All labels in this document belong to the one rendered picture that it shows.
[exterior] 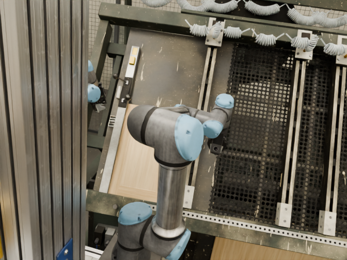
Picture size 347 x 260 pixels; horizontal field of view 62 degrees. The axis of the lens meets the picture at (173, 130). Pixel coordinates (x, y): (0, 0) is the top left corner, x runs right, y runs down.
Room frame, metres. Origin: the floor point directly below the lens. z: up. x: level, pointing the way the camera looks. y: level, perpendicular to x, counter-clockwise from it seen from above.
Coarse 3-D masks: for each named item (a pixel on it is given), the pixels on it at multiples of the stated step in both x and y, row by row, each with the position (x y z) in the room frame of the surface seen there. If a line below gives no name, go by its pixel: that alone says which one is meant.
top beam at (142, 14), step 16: (112, 16) 2.00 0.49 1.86; (128, 16) 2.00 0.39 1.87; (144, 16) 2.00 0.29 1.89; (160, 16) 2.00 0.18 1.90; (176, 16) 2.00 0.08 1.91; (192, 16) 2.00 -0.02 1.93; (176, 32) 2.03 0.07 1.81; (256, 32) 1.93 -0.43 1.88; (272, 32) 1.93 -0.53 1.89; (288, 32) 1.93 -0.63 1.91; (288, 48) 1.96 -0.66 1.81; (320, 48) 1.90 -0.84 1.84
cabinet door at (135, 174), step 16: (128, 112) 1.72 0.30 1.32; (128, 144) 1.61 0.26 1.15; (128, 160) 1.56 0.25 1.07; (144, 160) 1.56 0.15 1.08; (112, 176) 1.50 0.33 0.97; (128, 176) 1.50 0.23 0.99; (144, 176) 1.51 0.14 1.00; (112, 192) 1.45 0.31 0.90; (128, 192) 1.45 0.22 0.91; (144, 192) 1.45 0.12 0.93
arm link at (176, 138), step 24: (144, 120) 0.73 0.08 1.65; (168, 120) 0.72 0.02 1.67; (192, 120) 0.72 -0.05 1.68; (144, 144) 0.75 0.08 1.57; (168, 144) 0.69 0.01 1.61; (192, 144) 0.69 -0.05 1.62; (168, 168) 0.71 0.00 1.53; (168, 192) 0.73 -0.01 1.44; (168, 216) 0.74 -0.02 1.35; (144, 240) 0.77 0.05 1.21; (168, 240) 0.73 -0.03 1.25
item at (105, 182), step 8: (136, 56) 1.91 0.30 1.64; (128, 64) 1.88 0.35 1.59; (136, 64) 1.90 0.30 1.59; (128, 72) 1.85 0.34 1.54; (120, 112) 1.70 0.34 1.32; (120, 120) 1.67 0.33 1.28; (120, 128) 1.64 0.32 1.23; (112, 136) 1.62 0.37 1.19; (120, 136) 1.64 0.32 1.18; (112, 144) 1.59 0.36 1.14; (112, 152) 1.56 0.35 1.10; (112, 160) 1.53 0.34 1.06; (104, 168) 1.51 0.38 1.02; (112, 168) 1.51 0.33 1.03; (104, 176) 1.48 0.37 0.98; (104, 184) 1.46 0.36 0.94; (104, 192) 1.43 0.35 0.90
